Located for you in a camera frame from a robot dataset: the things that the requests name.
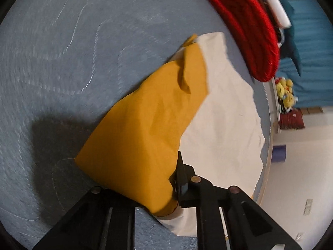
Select white roll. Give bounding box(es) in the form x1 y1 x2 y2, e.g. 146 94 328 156
257 0 292 30

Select grey quilted bed mattress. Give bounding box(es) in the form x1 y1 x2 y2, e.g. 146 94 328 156
0 0 272 250

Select yellow flowers in red pot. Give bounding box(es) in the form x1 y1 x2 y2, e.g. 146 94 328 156
275 77 296 110

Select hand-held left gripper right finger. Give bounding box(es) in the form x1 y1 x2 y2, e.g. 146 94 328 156
169 151 303 250

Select red patterned cushion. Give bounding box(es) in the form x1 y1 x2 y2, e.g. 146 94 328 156
279 109 305 130

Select wooden bed frame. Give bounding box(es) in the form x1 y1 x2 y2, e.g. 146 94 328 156
256 79 277 207

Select red knitted cushion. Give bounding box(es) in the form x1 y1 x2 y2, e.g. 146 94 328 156
208 0 281 83

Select cream and yellow cloth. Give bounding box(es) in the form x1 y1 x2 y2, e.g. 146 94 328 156
75 32 266 238

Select teal cloth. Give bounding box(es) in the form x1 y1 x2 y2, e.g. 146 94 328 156
269 0 303 76

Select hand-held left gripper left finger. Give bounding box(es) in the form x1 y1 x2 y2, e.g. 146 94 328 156
32 186 136 250

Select blue curtain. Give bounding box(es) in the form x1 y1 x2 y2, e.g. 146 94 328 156
277 0 333 108

